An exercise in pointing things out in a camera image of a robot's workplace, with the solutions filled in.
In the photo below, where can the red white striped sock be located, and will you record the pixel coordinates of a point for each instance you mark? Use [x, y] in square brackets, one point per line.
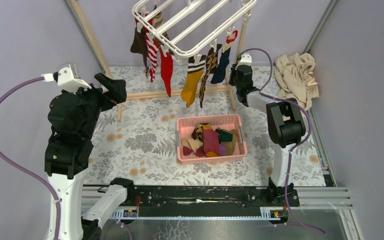
[152, 52]

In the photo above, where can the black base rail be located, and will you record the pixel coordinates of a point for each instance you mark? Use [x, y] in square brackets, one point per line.
[207, 201]

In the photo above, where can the green sock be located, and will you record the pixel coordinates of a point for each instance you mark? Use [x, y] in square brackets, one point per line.
[224, 136]

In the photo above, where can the dark argyle sock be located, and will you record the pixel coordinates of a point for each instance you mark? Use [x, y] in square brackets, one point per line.
[211, 63]

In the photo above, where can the floral table mat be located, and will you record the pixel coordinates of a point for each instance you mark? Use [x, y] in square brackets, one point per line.
[143, 146]

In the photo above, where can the brown striped sock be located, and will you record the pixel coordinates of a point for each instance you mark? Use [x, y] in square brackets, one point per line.
[156, 22]

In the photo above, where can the purple orange striped sock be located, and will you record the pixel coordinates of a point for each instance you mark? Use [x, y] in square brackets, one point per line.
[211, 144]

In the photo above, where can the red hanging sock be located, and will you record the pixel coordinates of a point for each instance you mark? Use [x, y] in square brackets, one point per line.
[167, 67]

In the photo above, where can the navy bear sock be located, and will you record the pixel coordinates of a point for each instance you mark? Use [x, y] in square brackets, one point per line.
[220, 72]

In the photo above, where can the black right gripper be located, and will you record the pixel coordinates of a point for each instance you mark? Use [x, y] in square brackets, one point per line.
[234, 69]

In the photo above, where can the beige purple striped sock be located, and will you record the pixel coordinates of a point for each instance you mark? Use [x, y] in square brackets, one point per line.
[190, 145]

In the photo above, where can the tan plain sock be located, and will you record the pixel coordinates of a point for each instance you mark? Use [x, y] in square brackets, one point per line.
[231, 145]

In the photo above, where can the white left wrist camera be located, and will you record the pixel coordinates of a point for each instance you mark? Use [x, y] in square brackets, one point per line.
[67, 78]

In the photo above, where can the white plastic sock hanger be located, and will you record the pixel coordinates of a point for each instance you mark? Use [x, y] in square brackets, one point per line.
[171, 45]

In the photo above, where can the beige crumpled cloth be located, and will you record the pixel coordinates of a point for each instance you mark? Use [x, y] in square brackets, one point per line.
[295, 76]

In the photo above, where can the brown argyle sock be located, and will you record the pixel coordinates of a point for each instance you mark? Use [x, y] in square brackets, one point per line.
[198, 132]

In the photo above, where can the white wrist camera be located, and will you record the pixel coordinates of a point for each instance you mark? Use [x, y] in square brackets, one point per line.
[244, 59]
[67, 78]

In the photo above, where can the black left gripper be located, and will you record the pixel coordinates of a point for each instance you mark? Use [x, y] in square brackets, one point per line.
[117, 93]

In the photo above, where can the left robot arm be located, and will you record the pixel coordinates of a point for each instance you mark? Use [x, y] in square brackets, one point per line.
[73, 117]

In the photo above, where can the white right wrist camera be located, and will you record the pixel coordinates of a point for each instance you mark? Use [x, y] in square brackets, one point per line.
[244, 59]

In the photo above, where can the mustard brown cuffed sock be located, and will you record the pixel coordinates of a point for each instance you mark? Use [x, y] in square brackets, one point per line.
[195, 70]

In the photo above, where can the pink plastic basket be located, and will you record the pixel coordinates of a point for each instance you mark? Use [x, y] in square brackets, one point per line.
[186, 125]

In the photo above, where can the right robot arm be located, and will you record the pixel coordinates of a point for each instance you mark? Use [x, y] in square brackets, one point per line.
[285, 123]

